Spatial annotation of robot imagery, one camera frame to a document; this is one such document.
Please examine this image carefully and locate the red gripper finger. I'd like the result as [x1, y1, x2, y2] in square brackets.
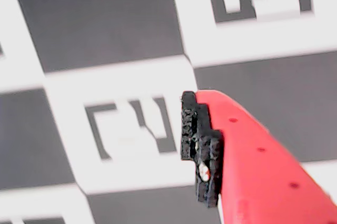
[180, 89, 337, 224]

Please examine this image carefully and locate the black white marker board mat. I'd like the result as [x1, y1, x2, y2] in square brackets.
[0, 0, 337, 224]

